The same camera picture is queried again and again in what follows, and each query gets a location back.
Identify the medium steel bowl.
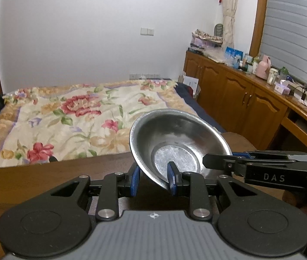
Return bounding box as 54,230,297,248
129,109,232,190

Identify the wooden sideboard cabinet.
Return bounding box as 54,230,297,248
183,51,307,151

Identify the pink tissue box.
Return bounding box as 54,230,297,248
274,83,290,95

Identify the white paper bag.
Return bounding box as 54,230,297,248
178,74,201,99

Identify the pink kettle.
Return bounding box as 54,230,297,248
255,55,271,80

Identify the blue picture card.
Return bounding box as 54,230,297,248
225,47,243,69

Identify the floral bed quilt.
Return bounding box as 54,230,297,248
0,80,193,167

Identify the grey window blind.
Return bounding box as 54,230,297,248
260,0,307,84

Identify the beige curtain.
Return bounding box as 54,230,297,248
222,0,238,49

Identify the wall socket strip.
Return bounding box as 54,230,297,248
129,73,162,80

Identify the white wall switch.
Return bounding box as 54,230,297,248
140,28,155,36

